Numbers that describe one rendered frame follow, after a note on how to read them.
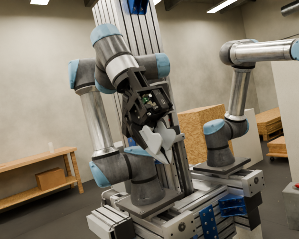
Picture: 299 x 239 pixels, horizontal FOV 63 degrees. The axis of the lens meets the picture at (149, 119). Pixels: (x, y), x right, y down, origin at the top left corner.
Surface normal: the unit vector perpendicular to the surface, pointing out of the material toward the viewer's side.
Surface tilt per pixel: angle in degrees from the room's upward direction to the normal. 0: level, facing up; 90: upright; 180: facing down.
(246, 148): 90
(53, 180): 90
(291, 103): 90
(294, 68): 90
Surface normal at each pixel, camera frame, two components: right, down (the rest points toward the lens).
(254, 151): 0.56, -0.07
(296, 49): -0.88, 0.22
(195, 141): -0.73, 0.20
